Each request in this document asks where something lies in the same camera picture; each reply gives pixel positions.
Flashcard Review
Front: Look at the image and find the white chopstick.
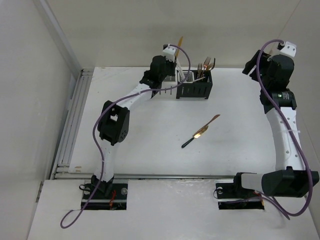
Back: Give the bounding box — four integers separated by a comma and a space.
176, 59, 186, 83

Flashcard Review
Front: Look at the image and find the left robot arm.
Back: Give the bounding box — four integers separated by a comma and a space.
90, 54, 177, 199

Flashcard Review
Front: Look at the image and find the gold fork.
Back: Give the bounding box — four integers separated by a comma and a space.
206, 62, 213, 72

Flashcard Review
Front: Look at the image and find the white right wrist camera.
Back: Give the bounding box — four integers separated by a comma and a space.
277, 41, 297, 58

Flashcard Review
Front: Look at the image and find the small copper fork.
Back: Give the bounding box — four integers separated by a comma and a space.
192, 63, 203, 82

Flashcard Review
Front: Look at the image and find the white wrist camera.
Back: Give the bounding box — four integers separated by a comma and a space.
277, 41, 297, 58
162, 44, 178, 63

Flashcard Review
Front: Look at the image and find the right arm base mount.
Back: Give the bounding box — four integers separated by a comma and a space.
215, 178, 265, 210

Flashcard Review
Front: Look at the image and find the aluminium rail left side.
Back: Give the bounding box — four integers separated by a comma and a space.
48, 68, 94, 180

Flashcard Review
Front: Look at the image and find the black utensil caddy frame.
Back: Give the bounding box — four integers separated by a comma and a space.
176, 70, 213, 100

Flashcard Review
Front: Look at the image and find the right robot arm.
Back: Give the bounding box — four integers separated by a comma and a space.
231, 50, 310, 198

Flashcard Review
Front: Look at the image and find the white bin in black caddy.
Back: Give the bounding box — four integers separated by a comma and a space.
177, 70, 194, 84

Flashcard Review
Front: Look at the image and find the gold knife green handle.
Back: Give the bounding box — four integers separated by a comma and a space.
181, 125, 209, 149

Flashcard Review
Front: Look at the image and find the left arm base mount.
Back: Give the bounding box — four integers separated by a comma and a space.
84, 179, 128, 211

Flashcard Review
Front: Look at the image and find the white utensil caddy frame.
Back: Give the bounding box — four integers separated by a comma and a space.
151, 74, 178, 98

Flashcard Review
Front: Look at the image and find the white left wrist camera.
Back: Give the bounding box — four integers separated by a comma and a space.
162, 44, 178, 63

